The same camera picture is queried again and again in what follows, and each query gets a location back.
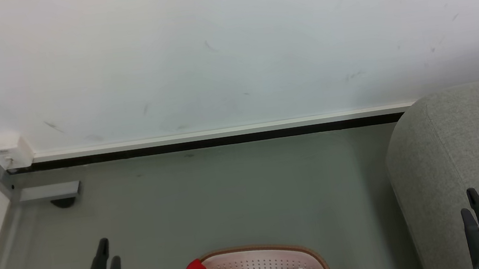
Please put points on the grey fabric sofa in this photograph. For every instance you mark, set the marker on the grey fabric sofa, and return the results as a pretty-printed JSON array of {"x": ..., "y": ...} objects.
[{"x": 469, "y": 147}]

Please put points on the black round foot pad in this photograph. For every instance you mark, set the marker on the black round foot pad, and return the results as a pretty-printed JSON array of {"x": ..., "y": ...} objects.
[{"x": 63, "y": 202}]

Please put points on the white baseboard strip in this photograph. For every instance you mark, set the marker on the white baseboard strip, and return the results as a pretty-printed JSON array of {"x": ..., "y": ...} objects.
[{"x": 221, "y": 132}]

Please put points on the grey metal foot bracket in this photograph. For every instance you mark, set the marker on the grey metal foot bracket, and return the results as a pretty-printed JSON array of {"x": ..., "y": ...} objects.
[{"x": 49, "y": 191}]

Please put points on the white wall junction box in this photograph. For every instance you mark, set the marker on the white wall junction box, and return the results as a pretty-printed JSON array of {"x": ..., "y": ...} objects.
[{"x": 11, "y": 151}]

